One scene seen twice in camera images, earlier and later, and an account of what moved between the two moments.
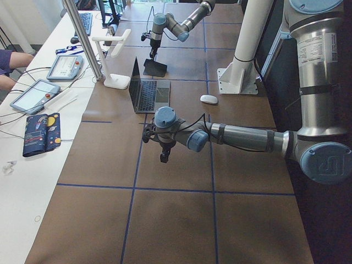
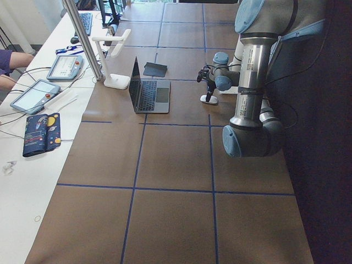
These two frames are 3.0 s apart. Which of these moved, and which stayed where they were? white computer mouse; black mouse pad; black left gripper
Moved: black left gripper
Stayed: black mouse pad; white computer mouse
